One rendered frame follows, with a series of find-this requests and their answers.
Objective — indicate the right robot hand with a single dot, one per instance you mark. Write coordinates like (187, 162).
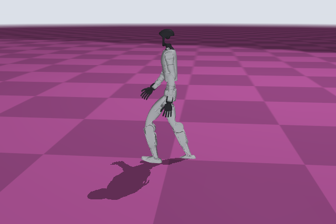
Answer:
(148, 91)

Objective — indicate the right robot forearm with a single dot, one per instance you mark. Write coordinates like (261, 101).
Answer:
(158, 81)

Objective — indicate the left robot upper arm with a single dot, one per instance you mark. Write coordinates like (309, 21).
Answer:
(169, 58)

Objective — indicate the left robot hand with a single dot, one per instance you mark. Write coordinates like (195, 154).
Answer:
(168, 108)

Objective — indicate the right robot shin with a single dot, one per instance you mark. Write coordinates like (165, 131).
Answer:
(183, 141)

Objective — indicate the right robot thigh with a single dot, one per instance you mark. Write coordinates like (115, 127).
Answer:
(177, 126)

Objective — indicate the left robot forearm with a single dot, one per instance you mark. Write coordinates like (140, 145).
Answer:
(171, 85)

